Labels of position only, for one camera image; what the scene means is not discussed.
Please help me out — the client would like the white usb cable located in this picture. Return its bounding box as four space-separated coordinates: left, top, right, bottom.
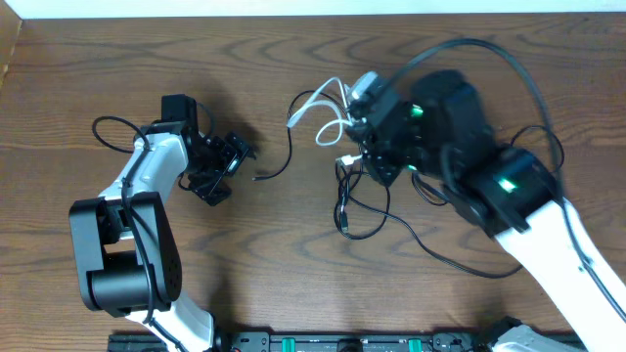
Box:
286 76 364 167

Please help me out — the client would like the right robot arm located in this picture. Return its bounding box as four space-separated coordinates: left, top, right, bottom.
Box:
348 85 625 351

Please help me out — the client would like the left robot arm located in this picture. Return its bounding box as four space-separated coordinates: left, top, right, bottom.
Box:
68 120 253 351

